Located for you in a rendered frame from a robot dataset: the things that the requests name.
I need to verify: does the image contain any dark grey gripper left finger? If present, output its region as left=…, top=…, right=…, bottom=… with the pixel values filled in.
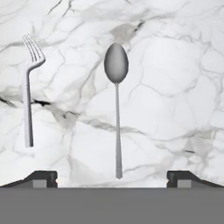
left=0, top=170, right=59, bottom=189

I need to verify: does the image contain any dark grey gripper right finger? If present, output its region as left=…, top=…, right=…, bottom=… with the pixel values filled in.
left=166, top=170, right=224, bottom=189

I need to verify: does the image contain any silver metal fork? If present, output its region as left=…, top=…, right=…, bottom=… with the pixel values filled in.
left=22, top=33, right=46, bottom=148

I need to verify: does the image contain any silver metal spoon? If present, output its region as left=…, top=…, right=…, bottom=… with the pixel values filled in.
left=103, top=42, right=130, bottom=180

